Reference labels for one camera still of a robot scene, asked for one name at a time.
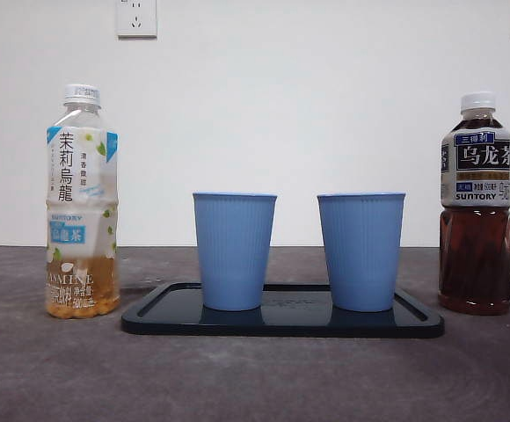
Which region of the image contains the clear jasmine oolong tea bottle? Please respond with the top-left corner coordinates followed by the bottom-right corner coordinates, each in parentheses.
top-left (45, 83), bottom-right (122, 321)

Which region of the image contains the dark oolong tea bottle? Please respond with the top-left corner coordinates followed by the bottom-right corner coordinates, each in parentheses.
top-left (438, 91), bottom-right (510, 317)

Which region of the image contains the blue ribbed cup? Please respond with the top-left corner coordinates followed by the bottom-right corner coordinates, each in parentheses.
top-left (317, 191), bottom-right (407, 313)
top-left (192, 191), bottom-right (279, 312)

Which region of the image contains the dark blue rectangular tray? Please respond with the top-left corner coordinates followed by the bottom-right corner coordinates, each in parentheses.
top-left (120, 281), bottom-right (446, 338)

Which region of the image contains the white wall socket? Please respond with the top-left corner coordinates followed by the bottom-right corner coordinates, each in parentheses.
top-left (116, 0), bottom-right (158, 39)

